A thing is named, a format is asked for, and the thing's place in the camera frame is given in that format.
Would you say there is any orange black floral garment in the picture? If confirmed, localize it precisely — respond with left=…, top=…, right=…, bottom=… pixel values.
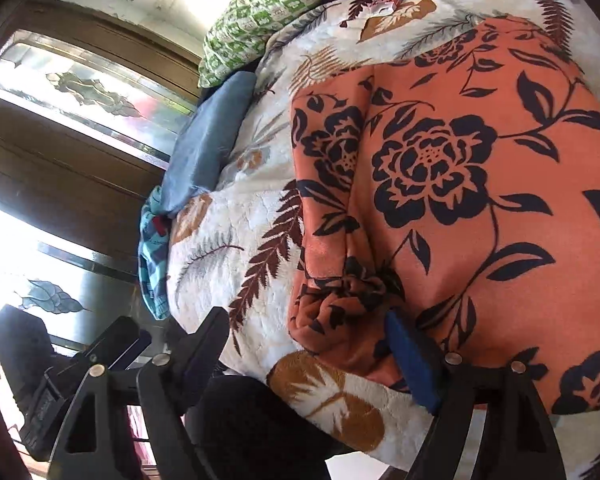
left=288, top=16, right=600, bottom=415

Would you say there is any teal patterned cloth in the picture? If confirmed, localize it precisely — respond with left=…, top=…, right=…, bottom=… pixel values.
left=137, top=185, right=171, bottom=321

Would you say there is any cream leaf print blanket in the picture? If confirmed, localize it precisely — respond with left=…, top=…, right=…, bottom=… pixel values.
left=168, top=0, right=600, bottom=478

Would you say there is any blue folded cloth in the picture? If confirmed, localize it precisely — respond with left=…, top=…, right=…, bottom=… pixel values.
left=159, top=70, right=257, bottom=217

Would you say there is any wooden glass door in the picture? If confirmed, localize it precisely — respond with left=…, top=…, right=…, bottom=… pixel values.
left=0, top=0, right=199, bottom=350

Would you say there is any green patterned pillow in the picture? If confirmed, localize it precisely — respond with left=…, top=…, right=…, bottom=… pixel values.
left=198, top=0, right=322, bottom=88

